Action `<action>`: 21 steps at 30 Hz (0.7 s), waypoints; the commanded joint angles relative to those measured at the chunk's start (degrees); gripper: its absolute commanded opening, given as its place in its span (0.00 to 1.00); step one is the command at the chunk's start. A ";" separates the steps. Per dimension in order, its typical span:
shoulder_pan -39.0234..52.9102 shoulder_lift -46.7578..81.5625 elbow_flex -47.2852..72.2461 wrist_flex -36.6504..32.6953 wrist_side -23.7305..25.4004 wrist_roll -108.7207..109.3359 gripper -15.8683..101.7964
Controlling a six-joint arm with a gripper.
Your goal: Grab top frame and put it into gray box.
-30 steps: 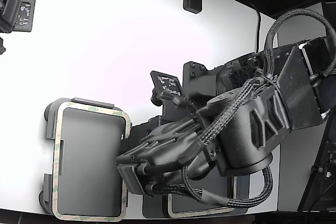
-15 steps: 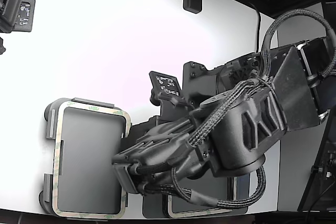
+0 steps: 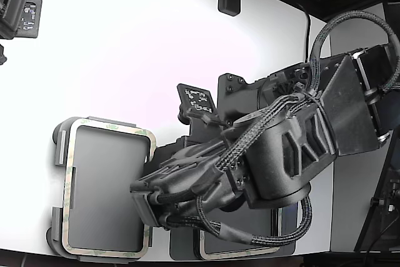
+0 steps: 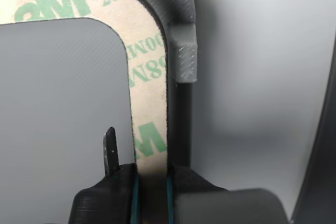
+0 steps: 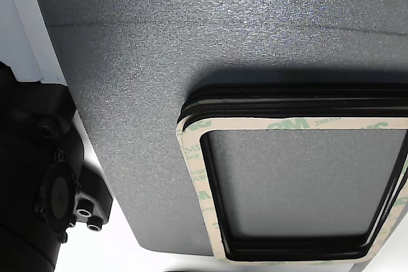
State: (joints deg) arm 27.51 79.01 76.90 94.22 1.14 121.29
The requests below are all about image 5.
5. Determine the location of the gray foam mat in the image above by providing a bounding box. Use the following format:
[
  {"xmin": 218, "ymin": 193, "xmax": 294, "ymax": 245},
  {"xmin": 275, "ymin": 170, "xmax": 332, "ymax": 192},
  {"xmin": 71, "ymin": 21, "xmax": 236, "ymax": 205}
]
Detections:
[{"xmin": 34, "ymin": 0, "xmax": 408, "ymax": 257}]

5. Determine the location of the black frame with taped face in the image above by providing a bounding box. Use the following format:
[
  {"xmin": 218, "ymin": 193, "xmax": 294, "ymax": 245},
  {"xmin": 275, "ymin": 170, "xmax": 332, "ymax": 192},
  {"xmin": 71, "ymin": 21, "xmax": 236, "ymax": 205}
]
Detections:
[{"xmin": 175, "ymin": 115, "xmax": 408, "ymax": 266}]

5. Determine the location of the white rail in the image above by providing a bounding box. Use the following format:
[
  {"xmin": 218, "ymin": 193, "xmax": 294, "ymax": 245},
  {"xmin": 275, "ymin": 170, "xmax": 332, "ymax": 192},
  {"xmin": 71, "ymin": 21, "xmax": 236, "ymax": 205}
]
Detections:
[{"xmin": 0, "ymin": 0, "xmax": 45, "ymax": 82}]

